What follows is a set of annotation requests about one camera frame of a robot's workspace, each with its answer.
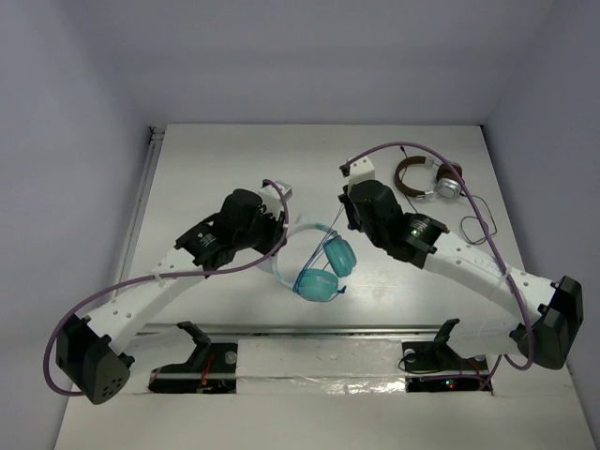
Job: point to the teal cat-ear headphones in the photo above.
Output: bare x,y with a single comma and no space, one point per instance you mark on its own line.
333,259

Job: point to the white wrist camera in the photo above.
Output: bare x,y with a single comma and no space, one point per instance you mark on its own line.
358,171
274,195

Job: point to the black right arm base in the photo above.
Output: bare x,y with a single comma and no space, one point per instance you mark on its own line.
433,367

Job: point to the brown silver headphones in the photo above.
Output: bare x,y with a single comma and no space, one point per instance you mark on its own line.
448,179

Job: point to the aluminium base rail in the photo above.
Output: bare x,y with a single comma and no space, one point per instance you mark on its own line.
307,331

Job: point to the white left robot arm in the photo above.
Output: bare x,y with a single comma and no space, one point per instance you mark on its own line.
96,344

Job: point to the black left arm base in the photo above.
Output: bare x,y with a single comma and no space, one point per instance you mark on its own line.
209,369

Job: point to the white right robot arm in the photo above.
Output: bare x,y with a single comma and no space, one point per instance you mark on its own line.
544,315

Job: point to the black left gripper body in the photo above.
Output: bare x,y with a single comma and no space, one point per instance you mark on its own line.
271,230

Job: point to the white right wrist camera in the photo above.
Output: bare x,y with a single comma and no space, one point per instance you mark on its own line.
358,171

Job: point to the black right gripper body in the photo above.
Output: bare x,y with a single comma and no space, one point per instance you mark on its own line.
356,222

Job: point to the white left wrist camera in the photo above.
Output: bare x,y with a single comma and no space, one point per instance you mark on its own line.
274,195

